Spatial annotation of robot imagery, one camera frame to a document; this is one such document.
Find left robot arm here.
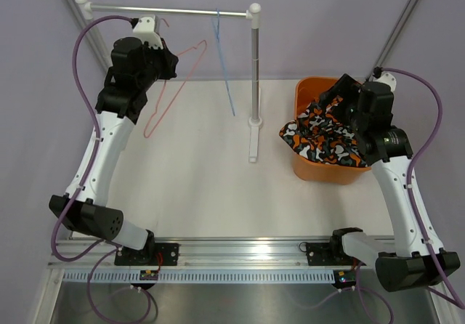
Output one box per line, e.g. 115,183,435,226
49,37,179,265

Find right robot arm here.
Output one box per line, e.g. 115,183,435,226
319,73,461,292

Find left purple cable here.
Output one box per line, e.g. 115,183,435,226
50,15,161,321

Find blue wire hanger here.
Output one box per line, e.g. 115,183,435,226
211,9,236,117

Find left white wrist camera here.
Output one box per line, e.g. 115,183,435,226
132,15,163,49

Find white slotted cable duct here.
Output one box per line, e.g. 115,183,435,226
63,269,335,284

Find pink wire hanger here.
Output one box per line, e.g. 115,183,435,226
142,39,209,139

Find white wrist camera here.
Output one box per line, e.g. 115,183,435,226
132,15,163,49
372,67,397,92

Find orange black camouflage shorts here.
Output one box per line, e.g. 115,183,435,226
279,77,368,169

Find aluminium mounting rail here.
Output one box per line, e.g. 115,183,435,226
46,237,442,270

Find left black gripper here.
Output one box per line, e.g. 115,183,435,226
136,38,177,90

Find metal clothes rack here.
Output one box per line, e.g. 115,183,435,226
75,0,262,163

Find orange plastic basket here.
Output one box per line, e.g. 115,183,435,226
292,76,371,185

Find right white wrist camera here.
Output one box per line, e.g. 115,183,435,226
372,67,397,92

